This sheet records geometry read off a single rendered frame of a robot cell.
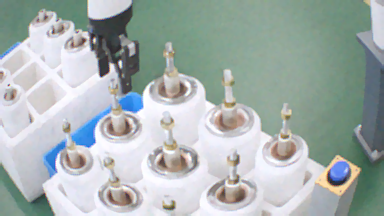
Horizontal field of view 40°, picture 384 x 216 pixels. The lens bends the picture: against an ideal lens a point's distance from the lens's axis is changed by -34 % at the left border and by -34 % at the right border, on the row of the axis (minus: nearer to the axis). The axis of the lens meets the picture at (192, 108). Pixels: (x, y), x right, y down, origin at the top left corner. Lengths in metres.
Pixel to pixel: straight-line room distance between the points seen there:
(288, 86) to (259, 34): 0.23
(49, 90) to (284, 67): 0.60
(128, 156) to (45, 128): 0.28
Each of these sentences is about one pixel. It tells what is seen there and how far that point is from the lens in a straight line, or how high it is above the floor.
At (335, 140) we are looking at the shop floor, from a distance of 1.49.
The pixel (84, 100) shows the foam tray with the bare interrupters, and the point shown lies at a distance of 1.39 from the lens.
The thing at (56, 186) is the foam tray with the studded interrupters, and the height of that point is 0.18.
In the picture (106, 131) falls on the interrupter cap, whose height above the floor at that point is 0.25.
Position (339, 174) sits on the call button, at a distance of 0.93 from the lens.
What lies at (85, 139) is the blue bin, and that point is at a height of 0.09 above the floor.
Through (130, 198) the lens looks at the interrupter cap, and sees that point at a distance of 1.04.
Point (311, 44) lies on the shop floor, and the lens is 1.80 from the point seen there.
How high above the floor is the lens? 0.98
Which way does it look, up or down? 38 degrees down
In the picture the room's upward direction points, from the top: 5 degrees counter-clockwise
